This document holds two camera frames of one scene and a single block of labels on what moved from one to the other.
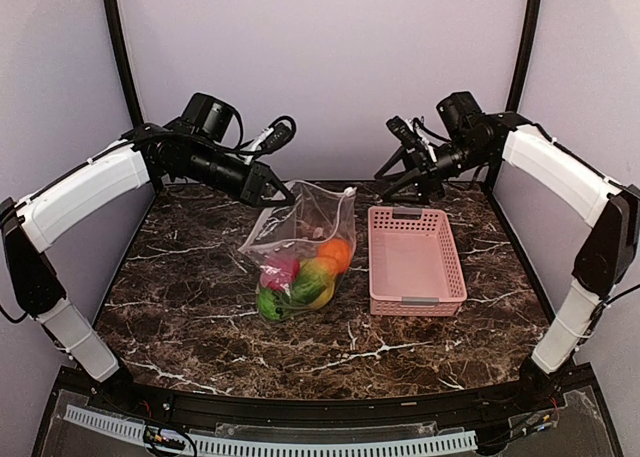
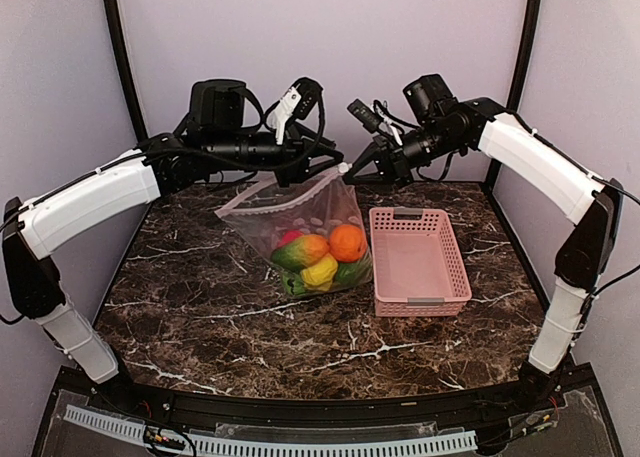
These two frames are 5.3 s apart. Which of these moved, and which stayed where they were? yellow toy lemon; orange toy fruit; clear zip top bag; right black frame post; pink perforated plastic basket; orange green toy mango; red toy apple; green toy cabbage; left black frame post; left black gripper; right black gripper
Moved: clear zip top bag; left black gripper; orange toy fruit; yellow toy lemon; orange green toy mango; green toy cabbage; right black gripper; red toy apple
Stayed: pink perforated plastic basket; right black frame post; left black frame post
